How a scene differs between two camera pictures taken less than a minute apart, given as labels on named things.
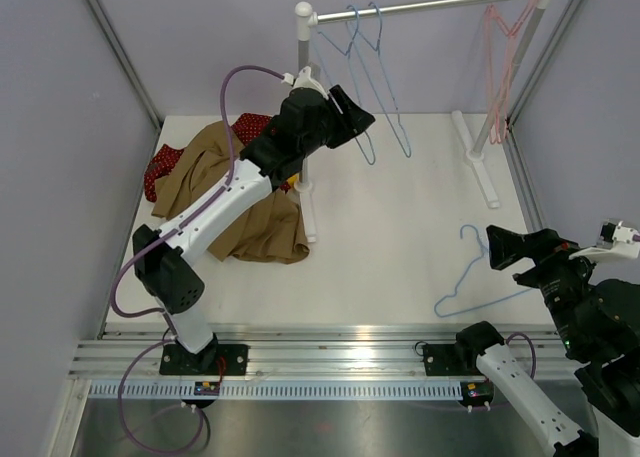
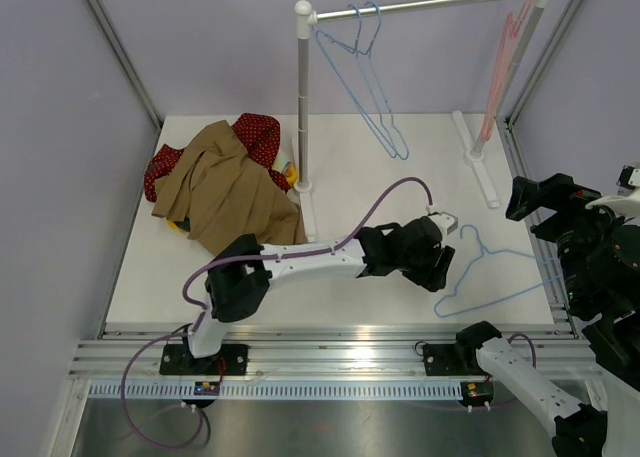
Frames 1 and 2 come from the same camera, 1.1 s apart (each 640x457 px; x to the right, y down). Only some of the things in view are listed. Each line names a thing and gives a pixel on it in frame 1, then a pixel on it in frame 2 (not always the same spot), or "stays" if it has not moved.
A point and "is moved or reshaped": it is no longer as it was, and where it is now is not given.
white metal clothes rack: (306, 16) stays
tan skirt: (271, 232) stays
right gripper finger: (505, 246) to (525, 198)
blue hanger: (374, 54) to (391, 134)
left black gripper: (352, 122) to (433, 278)
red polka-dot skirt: (247, 127) stays
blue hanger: (483, 253) stays
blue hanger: (348, 55) is moved or reshaped
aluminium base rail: (306, 351) stays
